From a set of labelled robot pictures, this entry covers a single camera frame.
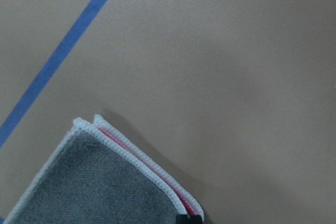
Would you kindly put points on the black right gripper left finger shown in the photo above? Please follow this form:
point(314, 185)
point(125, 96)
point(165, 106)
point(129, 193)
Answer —
point(181, 219)

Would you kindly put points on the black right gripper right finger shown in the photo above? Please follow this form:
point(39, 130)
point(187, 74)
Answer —
point(195, 219)

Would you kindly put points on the pink and grey towel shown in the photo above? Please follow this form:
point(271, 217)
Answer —
point(97, 175)

